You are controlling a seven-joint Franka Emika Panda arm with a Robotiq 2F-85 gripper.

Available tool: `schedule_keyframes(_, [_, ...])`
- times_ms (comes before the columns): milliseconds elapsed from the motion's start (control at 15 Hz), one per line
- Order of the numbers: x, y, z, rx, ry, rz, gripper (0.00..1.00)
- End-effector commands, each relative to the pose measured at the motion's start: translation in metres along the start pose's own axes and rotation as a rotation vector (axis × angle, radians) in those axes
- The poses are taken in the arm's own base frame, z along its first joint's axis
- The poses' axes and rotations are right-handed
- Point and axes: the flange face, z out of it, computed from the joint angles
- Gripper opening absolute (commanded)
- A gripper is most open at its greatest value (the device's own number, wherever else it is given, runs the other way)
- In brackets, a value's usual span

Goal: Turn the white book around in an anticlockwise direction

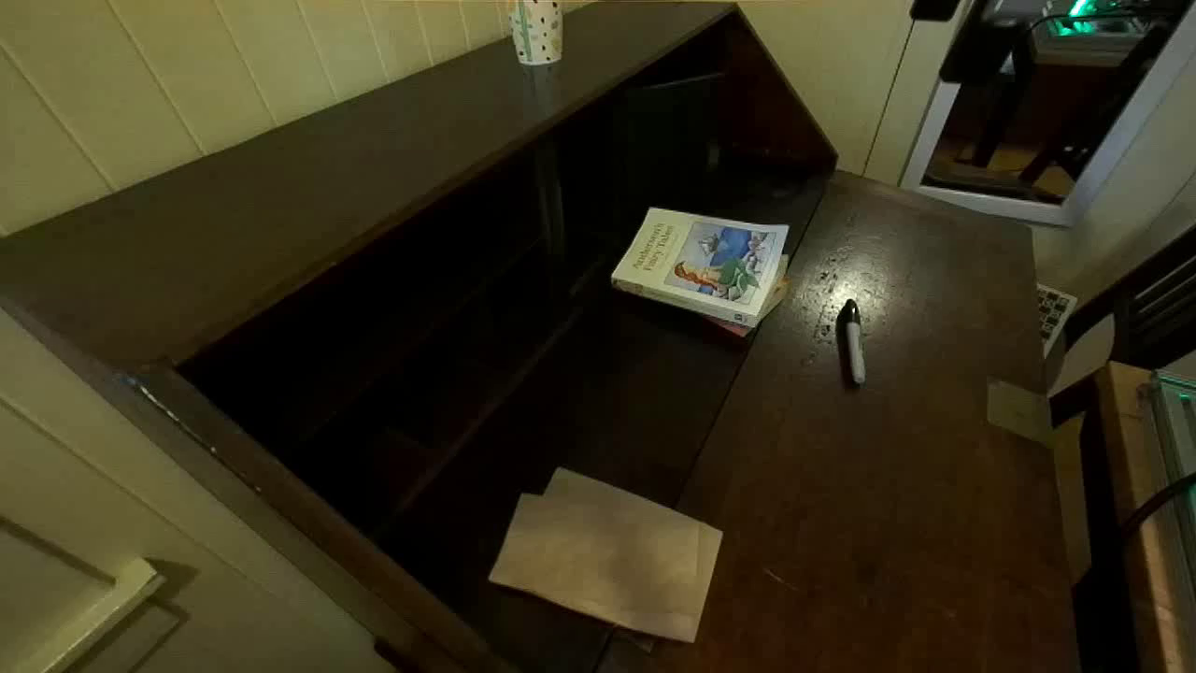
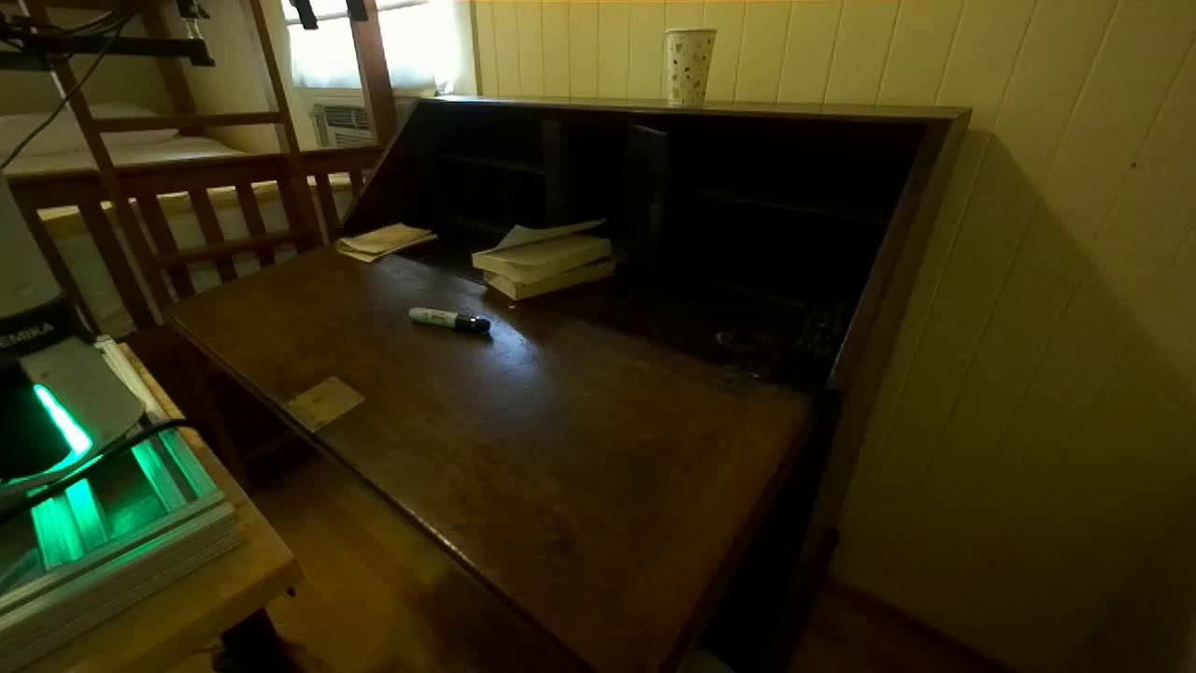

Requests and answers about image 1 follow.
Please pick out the white floor vent grille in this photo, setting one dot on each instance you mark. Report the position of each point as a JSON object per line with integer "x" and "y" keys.
{"x": 1056, "y": 317}

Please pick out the beige folded cloth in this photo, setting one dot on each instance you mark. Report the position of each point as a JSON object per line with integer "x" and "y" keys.
{"x": 609, "y": 554}

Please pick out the dark wooden secretary desk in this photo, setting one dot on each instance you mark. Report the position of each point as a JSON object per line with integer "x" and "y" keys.
{"x": 860, "y": 524}

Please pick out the light wooden side table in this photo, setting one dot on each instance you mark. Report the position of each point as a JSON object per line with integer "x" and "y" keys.
{"x": 1139, "y": 586}

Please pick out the white fairy tales book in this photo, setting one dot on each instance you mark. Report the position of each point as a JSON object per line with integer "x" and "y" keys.
{"x": 697, "y": 256}

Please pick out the black and white marker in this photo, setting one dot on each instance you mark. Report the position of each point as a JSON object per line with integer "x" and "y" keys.
{"x": 854, "y": 345}

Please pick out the wooden slatted chair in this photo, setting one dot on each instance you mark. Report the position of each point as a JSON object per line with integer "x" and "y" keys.
{"x": 1151, "y": 303}

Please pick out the polka dot paper cup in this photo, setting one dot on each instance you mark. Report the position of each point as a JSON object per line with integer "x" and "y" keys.
{"x": 536, "y": 31}

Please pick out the white door frame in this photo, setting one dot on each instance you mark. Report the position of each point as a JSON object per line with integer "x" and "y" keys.
{"x": 946, "y": 175}

